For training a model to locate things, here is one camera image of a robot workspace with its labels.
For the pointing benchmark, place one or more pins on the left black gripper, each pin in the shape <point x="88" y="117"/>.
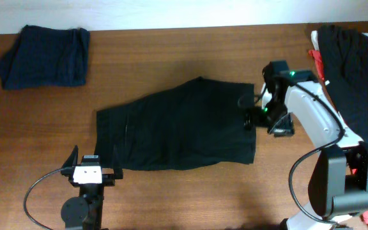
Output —
<point x="108" y="177"/>

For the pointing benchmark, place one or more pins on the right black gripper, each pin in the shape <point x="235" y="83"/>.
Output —
<point x="254" y="116"/>

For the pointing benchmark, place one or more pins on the black shorts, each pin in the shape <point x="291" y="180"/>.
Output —
<point x="196" y="124"/>

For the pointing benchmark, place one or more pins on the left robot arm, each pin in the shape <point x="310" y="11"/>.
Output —
<point x="84" y="211"/>

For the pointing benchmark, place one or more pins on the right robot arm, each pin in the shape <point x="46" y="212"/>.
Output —
<point x="338" y="187"/>

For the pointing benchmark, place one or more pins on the white garment in pile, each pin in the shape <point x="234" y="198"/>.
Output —
<point x="314" y="39"/>

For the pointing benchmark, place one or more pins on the black garment in pile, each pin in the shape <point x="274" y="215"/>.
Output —
<point x="344" y="54"/>

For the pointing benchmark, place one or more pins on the folded navy blue garment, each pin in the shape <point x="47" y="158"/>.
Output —
<point x="42" y="56"/>

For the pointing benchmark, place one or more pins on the red garment in pile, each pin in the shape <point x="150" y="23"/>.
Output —
<point x="316" y="56"/>

